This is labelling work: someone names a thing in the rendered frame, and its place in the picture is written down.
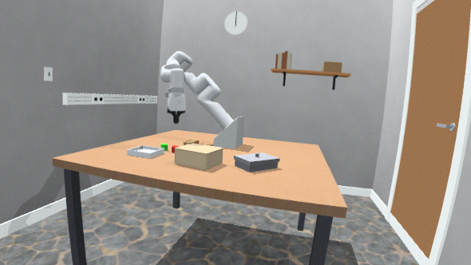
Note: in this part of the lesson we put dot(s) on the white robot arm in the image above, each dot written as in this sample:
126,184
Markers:
175,74

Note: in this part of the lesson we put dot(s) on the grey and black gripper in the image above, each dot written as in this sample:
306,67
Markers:
176,102

